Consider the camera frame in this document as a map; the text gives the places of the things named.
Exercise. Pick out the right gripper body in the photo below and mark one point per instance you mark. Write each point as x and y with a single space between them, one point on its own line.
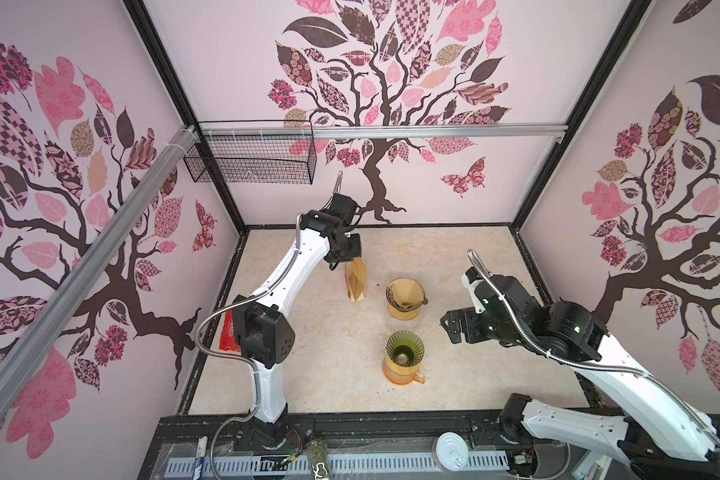
499 331

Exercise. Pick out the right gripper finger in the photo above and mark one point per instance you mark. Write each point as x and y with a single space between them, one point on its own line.
450 319
452 333

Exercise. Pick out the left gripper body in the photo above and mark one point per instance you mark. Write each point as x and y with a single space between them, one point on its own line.
347 248

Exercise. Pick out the brown paper coffee filter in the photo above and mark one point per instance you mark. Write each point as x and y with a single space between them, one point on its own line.
406 294

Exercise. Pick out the green glass dripper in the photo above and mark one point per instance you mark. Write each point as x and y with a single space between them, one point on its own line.
405 348

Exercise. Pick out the orange glass pitcher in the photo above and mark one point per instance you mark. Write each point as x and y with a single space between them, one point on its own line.
403 375

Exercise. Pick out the clear glass carafe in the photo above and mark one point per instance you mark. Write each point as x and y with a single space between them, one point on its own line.
412 325

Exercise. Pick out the white paper cup lid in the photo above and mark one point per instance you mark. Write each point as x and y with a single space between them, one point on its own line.
451 452

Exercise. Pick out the red snack packet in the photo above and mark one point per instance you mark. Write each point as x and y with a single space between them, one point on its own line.
227 342

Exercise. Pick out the white marker pen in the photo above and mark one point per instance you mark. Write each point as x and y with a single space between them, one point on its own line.
199 461

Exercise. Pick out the black wire basket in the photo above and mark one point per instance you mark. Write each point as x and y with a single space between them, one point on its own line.
254 151

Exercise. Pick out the back aluminium rail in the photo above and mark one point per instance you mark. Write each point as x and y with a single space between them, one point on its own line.
383 132

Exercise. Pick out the aluminium rail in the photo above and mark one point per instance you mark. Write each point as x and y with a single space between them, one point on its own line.
383 132
21 362

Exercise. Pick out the white cable duct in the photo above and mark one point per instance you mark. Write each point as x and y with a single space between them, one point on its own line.
354 464

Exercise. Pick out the left aluminium rail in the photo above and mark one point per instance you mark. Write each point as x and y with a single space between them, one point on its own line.
21 362

